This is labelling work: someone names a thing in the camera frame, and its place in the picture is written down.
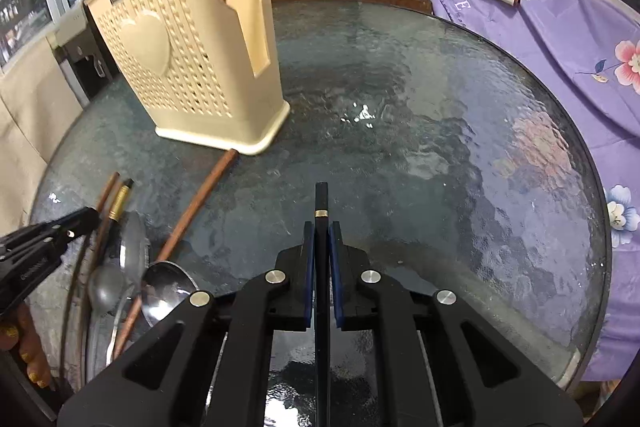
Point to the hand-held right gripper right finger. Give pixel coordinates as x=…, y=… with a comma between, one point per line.
x=334, y=279

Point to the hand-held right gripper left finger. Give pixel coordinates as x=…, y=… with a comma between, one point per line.
x=309, y=279

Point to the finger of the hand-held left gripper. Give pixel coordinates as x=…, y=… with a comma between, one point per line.
x=75, y=222

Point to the black chopstick with gold band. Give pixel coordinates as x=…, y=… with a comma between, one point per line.
x=120, y=202
x=322, y=197

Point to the narrow metal spoon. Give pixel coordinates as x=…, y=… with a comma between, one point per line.
x=133, y=247

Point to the small metal spoon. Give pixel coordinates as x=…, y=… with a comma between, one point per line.
x=105, y=291

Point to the cream plastic utensil holder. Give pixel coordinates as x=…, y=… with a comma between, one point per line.
x=200, y=57

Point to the person's left hand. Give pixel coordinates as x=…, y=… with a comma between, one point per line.
x=25, y=347

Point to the beige cloth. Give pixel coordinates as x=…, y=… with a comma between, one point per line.
x=30, y=127

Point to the water dispenser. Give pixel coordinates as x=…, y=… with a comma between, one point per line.
x=82, y=62

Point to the purple floral cloth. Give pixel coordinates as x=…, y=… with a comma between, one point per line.
x=575, y=57

